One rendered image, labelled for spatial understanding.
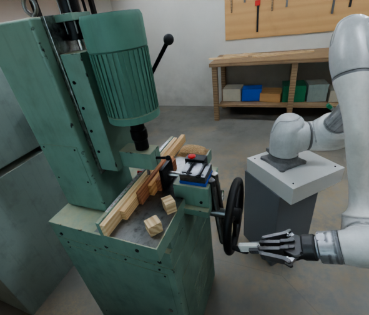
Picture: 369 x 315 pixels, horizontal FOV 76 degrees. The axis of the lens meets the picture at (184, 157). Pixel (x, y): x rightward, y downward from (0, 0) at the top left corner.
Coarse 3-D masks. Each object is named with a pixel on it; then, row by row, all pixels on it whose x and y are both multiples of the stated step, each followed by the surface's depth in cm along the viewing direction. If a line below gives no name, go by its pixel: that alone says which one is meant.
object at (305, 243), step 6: (306, 234) 70; (312, 234) 69; (300, 240) 69; (306, 240) 68; (312, 240) 67; (300, 246) 70; (306, 246) 67; (312, 246) 66; (288, 252) 70; (294, 252) 69; (300, 252) 68; (306, 252) 67; (312, 252) 66; (300, 258) 68; (306, 258) 67; (312, 258) 67
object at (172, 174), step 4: (164, 164) 91; (168, 164) 92; (160, 168) 89; (164, 168) 89; (168, 168) 92; (172, 168) 96; (160, 172) 88; (164, 172) 89; (168, 172) 92; (172, 172) 91; (176, 172) 91; (160, 176) 89; (164, 176) 90; (168, 176) 92; (172, 176) 91; (176, 176) 91; (164, 180) 90; (168, 180) 93; (164, 184) 91; (168, 184) 94; (164, 188) 92
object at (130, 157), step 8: (128, 144) 92; (120, 152) 88; (128, 152) 87; (136, 152) 86; (144, 152) 85; (152, 152) 85; (128, 160) 89; (136, 160) 87; (144, 160) 86; (152, 160) 86; (160, 160) 92; (144, 168) 88; (152, 168) 87
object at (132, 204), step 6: (180, 138) 120; (174, 144) 115; (180, 144) 119; (174, 150) 113; (144, 180) 93; (132, 198) 84; (126, 204) 82; (132, 204) 83; (138, 204) 87; (120, 210) 80; (126, 210) 80; (132, 210) 84; (126, 216) 80
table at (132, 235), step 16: (176, 160) 110; (208, 160) 113; (160, 192) 91; (144, 208) 85; (160, 208) 84; (192, 208) 86; (208, 208) 85; (128, 224) 79; (144, 224) 78; (176, 224) 82; (112, 240) 76; (128, 240) 74; (144, 240) 73; (160, 240) 72; (144, 256) 74; (160, 256) 72
